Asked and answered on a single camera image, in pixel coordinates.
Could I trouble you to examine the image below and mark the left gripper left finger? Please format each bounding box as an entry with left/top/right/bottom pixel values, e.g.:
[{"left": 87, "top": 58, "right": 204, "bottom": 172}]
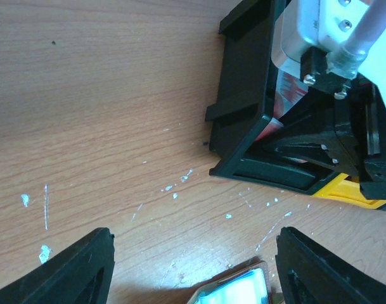
[{"left": 0, "top": 227, "right": 115, "bottom": 303}]

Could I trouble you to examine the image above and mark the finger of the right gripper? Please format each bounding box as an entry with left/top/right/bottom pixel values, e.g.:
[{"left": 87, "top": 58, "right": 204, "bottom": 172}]
[{"left": 254, "top": 96, "right": 359, "bottom": 176}]

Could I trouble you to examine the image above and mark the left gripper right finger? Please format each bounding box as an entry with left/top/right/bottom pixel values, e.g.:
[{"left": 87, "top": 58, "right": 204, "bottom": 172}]
[{"left": 276, "top": 227, "right": 386, "bottom": 303}]

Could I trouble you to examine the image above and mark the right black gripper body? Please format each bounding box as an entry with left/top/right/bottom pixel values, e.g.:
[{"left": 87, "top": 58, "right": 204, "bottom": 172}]
[{"left": 299, "top": 47, "right": 386, "bottom": 210}]

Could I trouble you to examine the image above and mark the brown leather card holder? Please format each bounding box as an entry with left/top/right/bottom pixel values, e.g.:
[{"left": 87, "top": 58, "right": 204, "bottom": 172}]
[{"left": 188, "top": 260, "right": 285, "bottom": 304}]

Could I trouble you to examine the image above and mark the red white card stack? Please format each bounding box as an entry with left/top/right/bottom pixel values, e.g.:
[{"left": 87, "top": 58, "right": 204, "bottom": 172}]
[{"left": 256, "top": 70, "right": 308, "bottom": 141}]

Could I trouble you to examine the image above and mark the yellow bin middle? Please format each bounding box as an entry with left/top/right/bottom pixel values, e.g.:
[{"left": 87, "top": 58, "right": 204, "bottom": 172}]
[{"left": 313, "top": 173, "right": 386, "bottom": 210}]

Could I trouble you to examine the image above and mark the black bin left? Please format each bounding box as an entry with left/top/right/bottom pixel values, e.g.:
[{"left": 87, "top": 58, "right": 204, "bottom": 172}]
[{"left": 205, "top": 1, "right": 338, "bottom": 195}]

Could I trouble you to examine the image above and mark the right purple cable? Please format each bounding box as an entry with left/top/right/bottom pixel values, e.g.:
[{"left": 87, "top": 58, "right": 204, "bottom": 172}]
[{"left": 341, "top": 0, "right": 386, "bottom": 61}]

